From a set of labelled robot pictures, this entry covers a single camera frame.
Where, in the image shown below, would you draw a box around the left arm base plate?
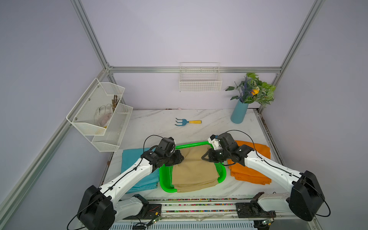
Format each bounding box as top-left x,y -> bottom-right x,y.
125,194 -> 162,219

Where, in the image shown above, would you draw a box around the clear plastic bag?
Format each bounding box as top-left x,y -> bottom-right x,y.
94,104 -> 113,127

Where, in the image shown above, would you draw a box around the aluminium cage frame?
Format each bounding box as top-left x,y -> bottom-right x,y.
1,1 -> 313,202

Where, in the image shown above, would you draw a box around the green plastic basket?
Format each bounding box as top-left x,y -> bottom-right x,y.
159,141 -> 226,193

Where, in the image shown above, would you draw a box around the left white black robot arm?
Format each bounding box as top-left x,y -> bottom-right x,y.
74,137 -> 184,230

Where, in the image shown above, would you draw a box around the orange pants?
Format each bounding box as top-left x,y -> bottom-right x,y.
229,143 -> 272,185

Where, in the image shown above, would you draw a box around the upper white mesh shelf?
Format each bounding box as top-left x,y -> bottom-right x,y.
66,79 -> 125,136

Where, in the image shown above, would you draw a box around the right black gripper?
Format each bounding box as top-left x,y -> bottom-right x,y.
203,148 -> 231,162

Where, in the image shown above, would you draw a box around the tan pants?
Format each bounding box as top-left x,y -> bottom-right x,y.
172,145 -> 219,193

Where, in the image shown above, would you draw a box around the white mesh shelf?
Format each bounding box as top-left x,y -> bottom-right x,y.
66,79 -> 125,136
92,103 -> 133,152

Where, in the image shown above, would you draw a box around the teal vase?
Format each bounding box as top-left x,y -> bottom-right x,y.
231,101 -> 249,124

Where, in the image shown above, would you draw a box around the artificial flower bouquet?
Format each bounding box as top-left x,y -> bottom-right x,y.
225,73 -> 276,107

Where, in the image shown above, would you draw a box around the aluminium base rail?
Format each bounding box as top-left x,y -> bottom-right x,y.
109,197 -> 317,223

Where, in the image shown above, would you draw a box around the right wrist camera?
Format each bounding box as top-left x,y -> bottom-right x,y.
208,135 -> 222,150

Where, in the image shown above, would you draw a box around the blue yellow garden rake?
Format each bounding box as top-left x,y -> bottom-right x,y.
175,118 -> 202,127

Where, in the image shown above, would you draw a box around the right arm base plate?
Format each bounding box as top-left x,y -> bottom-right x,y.
235,192 -> 276,218

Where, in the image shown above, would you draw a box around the white wire wall basket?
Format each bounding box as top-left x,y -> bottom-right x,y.
179,62 -> 222,93

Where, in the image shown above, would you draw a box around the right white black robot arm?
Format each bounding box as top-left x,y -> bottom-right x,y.
202,131 -> 325,221

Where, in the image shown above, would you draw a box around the teal pants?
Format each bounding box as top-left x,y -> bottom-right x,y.
120,148 -> 161,194

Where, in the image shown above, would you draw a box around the lower white mesh shelf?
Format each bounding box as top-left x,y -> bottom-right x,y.
92,103 -> 133,152

